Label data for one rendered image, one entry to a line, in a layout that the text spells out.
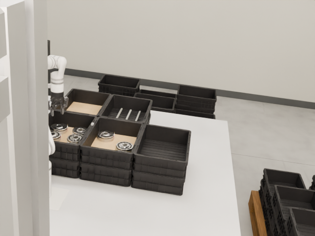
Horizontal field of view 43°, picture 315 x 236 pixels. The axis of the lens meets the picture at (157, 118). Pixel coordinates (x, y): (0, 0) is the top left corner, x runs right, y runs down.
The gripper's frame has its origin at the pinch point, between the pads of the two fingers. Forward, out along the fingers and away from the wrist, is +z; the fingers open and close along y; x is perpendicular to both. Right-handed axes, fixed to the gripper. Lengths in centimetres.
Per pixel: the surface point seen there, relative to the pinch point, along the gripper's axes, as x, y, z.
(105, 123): -6.5, 29.6, 10.9
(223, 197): -84, 63, 30
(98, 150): -37.6, 6.4, 7.8
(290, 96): 83, 389, 85
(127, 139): -20.9, 37.7, 17.1
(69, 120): 10.0, 13.1, 12.5
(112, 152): -43.3, 12.1, 8.1
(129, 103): 16, 63, 12
